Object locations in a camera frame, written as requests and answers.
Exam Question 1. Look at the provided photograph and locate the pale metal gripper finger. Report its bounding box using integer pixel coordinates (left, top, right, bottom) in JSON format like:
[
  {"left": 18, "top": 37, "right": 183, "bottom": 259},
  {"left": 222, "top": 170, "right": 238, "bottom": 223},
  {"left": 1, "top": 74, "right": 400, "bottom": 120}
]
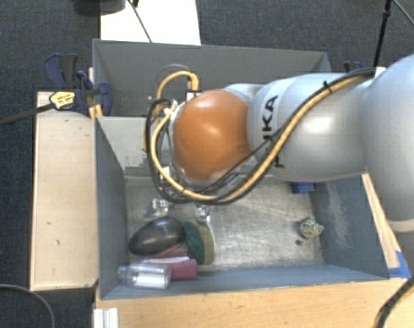
[
  {"left": 194, "top": 203, "right": 216, "bottom": 239},
  {"left": 143, "top": 197, "right": 171, "bottom": 222}
]

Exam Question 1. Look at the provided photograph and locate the black egg-shaped object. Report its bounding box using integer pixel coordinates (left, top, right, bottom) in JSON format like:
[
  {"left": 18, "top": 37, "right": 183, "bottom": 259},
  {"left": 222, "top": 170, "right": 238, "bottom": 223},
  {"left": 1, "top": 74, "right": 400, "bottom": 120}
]
[{"left": 128, "top": 216, "right": 187, "bottom": 256}]

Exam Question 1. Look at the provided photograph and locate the green round scrubbing sponge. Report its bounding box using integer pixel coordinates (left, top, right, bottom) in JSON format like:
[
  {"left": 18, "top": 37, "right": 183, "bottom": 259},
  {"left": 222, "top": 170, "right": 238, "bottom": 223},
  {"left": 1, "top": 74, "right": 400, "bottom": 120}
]
[{"left": 182, "top": 221, "right": 217, "bottom": 266}]

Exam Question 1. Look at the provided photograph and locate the pink box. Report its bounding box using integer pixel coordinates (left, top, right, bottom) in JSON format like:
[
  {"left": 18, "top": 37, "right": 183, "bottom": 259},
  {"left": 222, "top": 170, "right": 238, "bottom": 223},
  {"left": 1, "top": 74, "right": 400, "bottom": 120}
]
[{"left": 168, "top": 258, "right": 198, "bottom": 280}]

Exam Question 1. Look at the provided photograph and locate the grey metal bin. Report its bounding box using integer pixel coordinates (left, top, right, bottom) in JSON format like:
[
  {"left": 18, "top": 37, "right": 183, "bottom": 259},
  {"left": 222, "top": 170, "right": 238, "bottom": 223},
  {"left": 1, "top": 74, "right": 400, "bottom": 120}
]
[{"left": 92, "top": 38, "right": 391, "bottom": 301}]

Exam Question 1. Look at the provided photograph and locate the clear plastic bottle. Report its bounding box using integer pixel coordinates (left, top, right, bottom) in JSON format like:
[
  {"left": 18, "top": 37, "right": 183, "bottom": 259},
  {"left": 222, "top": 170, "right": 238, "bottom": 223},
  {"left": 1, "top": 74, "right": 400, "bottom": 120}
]
[{"left": 117, "top": 263, "right": 172, "bottom": 290}]

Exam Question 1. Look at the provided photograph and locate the pale wood board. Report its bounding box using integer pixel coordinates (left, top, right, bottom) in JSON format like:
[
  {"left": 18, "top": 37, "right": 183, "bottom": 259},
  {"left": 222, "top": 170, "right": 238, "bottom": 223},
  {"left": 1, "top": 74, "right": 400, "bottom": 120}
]
[{"left": 29, "top": 91, "right": 100, "bottom": 292}]

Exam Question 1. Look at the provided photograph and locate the blue block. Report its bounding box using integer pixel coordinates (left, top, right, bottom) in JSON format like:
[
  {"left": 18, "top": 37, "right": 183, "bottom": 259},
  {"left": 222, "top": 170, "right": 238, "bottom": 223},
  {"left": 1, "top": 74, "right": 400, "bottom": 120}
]
[{"left": 290, "top": 182, "right": 315, "bottom": 194}]

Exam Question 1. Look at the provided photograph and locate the small speckled toy animal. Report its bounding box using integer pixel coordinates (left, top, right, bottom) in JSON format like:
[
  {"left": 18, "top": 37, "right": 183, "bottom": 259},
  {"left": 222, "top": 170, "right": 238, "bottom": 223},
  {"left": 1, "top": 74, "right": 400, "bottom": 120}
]
[{"left": 299, "top": 217, "right": 325, "bottom": 240}]

